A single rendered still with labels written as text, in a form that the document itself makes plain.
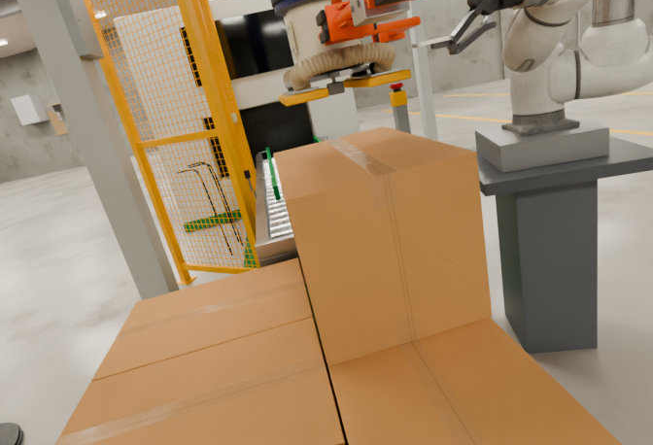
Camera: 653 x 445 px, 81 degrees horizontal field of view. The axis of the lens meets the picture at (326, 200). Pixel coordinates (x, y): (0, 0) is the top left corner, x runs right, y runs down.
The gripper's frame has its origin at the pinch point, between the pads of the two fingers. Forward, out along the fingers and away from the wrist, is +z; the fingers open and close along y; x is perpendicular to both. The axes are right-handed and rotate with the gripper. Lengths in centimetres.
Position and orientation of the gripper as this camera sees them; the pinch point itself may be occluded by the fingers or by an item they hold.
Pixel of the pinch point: (415, 7)
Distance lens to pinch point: 83.3
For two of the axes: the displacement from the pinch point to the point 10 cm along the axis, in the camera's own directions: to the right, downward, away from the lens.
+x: -1.6, -2.7, 9.5
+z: -9.6, 2.5, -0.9
